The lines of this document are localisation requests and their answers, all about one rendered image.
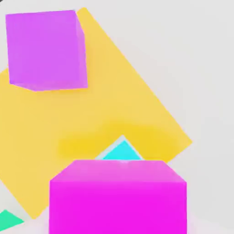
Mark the small magenta cube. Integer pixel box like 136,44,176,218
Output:
48,159,187,234

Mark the small green cube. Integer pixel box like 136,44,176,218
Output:
0,209,25,232

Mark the small cyan cube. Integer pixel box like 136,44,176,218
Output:
95,134,144,161

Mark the large yellow box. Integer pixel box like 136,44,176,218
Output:
0,7,193,220

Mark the small purple cube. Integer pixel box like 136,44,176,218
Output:
5,10,89,92

